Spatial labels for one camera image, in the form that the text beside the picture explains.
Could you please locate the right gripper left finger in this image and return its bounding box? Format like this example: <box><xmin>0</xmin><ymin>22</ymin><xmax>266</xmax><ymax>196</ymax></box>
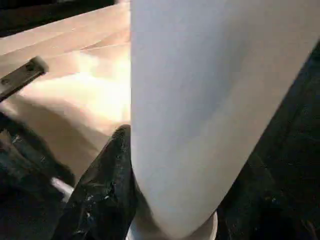
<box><xmin>61</xmin><ymin>124</ymin><xmax>141</xmax><ymax>240</ymax></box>

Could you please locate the black shiny mat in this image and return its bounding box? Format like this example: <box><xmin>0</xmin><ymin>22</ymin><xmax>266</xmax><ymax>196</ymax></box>
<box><xmin>0</xmin><ymin>0</ymin><xmax>320</xmax><ymax>240</ymax></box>

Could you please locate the white plastic table top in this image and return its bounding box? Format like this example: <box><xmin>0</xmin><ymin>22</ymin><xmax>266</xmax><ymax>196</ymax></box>
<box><xmin>0</xmin><ymin>2</ymin><xmax>133</xmax><ymax>201</ymax></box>

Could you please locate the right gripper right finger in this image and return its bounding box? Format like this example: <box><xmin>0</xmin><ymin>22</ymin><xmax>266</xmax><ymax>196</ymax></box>
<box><xmin>216</xmin><ymin>154</ymin><xmax>320</xmax><ymax>240</ymax></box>

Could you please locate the white plastic table leg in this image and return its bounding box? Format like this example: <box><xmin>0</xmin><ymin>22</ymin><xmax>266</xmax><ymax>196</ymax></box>
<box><xmin>129</xmin><ymin>0</ymin><xmax>320</xmax><ymax>240</ymax></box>

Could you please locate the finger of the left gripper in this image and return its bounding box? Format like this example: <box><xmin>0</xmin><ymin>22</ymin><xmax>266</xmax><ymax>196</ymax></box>
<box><xmin>0</xmin><ymin>109</ymin><xmax>76</xmax><ymax>203</ymax></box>

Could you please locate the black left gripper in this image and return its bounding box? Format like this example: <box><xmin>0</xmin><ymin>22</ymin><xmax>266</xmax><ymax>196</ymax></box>
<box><xmin>0</xmin><ymin>55</ymin><xmax>50</xmax><ymax>102</ymax></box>

